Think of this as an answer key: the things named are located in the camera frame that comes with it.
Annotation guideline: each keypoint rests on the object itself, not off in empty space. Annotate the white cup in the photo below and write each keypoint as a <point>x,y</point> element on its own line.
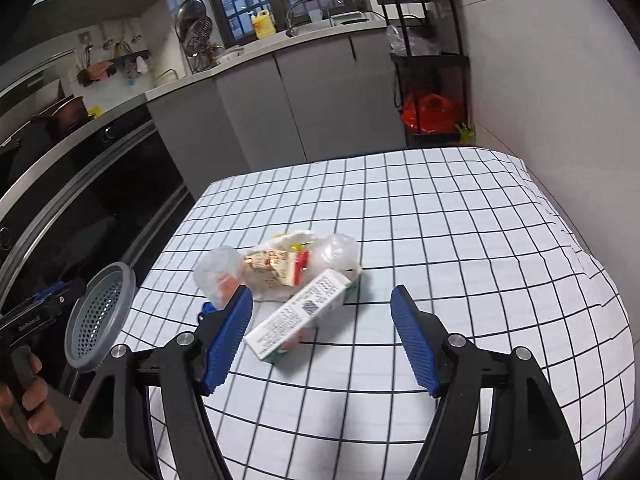
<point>314,15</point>

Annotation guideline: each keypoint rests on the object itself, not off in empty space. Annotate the red patterned snack wrapper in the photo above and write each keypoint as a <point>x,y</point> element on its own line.
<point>270,265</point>

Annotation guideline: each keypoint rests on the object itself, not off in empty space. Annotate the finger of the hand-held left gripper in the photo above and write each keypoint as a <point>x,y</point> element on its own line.
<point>50,296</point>

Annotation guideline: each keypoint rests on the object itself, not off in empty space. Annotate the dish rack with lids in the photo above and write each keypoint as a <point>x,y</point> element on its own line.
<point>195,25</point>

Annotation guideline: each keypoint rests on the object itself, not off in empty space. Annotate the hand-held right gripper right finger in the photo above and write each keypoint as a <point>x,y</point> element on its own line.
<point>415,340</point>

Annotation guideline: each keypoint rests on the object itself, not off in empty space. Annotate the black and white checked tablecloth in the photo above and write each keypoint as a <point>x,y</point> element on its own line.
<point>450,220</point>

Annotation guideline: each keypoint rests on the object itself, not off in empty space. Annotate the wall utensil rail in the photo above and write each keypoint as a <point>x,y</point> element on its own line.
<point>115,55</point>

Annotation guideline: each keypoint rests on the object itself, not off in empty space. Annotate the clear plastic bag on rack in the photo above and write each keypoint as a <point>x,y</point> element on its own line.
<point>400,40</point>

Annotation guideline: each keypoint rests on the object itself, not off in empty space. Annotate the green leafy vegetable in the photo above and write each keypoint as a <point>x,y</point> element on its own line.
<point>465,132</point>

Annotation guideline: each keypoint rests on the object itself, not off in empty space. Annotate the dark framed window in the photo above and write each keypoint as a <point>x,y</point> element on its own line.
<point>235,5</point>

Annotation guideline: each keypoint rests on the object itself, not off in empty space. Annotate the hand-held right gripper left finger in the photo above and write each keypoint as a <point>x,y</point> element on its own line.
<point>232,330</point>

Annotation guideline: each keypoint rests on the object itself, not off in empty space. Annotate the clear bottle orange cap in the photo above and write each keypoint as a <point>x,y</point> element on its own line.
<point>215,267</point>

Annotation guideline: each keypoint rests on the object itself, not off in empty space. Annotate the grey perforated basket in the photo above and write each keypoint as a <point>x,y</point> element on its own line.
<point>95,315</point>

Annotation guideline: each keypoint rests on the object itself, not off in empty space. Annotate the grey range hood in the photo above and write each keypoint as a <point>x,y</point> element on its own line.
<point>100,2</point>

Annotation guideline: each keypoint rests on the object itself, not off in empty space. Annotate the yellow wrapper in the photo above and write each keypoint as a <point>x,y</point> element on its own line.
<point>296,246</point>

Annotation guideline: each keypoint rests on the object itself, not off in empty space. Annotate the black metal rack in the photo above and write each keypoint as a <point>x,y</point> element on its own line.
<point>430,57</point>

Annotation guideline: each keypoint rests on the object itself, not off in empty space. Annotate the chrome faucet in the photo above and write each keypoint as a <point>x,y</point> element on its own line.
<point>290,22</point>

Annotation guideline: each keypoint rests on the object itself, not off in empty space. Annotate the person's left hand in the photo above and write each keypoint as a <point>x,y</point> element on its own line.
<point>39,407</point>

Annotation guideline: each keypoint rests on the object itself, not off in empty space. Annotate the clear plastic bag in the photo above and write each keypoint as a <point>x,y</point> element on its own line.
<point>400,40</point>
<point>335,250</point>

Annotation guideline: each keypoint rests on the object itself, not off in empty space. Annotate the dark wok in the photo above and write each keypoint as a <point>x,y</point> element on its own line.
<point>65,110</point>

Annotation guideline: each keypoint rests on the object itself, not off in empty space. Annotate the white and green carton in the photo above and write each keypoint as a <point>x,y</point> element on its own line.
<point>295,317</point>

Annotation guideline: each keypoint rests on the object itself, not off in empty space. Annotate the grey kitchen cabinet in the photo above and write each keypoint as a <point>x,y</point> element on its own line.
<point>310,95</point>

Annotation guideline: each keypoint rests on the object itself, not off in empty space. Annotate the blue plastic scrap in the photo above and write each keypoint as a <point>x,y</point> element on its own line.
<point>206,310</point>

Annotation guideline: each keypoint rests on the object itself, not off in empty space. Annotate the orange plastic bag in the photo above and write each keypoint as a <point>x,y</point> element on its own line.
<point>430,112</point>

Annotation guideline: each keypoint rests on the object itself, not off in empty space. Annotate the yellow detergent bottle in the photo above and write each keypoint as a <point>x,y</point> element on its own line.
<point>263,25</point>

